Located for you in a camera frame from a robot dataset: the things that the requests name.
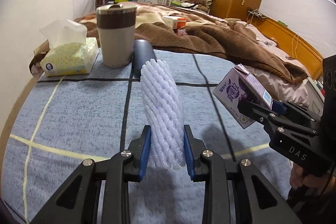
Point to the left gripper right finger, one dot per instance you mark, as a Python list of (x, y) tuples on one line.
[(255, 198)]

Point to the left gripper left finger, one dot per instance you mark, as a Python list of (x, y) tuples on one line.
[(77, 199)]

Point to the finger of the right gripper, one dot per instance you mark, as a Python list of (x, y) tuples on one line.
[(295, 113), (272, 122)]

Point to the purple milk carton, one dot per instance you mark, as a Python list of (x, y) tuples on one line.
[(240, 84)]

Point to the white foam fruit net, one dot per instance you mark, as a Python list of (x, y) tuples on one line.
[(164, 112)]

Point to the person's right hand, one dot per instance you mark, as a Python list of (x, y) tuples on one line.
[(322, 184)]

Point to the wooden headboard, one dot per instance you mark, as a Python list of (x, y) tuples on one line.
[(290, 42)]

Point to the brown fleece blanket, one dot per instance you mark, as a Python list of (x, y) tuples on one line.
[(203, 34)]

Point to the white orange box on bed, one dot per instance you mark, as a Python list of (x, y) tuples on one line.
[(174, 22)]

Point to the yellow tissue pack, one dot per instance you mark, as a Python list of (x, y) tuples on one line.
[(71, 52)]

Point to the dark blue glasses case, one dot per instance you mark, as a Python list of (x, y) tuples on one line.
[(142, 52)]

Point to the beige brown lidded cup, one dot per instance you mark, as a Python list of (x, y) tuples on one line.
[(116, 29)]

